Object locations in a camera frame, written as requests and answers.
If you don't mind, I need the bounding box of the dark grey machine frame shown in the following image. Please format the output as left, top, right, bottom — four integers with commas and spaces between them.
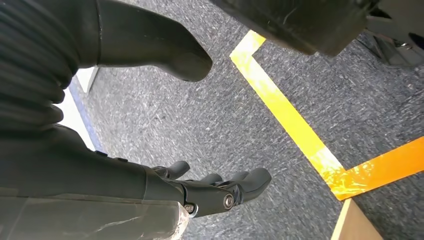
356, 0, 424, 69

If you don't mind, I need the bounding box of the black robot foot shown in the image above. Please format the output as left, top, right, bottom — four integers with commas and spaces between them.
210, 0, 380, 57

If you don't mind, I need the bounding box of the white floor panel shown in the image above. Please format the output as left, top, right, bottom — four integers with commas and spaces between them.
54, 66, 107, 153

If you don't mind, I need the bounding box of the yellow floor tape marking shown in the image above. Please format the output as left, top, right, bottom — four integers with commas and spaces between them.
229, 29, 424, 202

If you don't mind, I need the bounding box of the brown wooden panel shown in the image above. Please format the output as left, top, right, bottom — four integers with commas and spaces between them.
330, 198, 385, 240

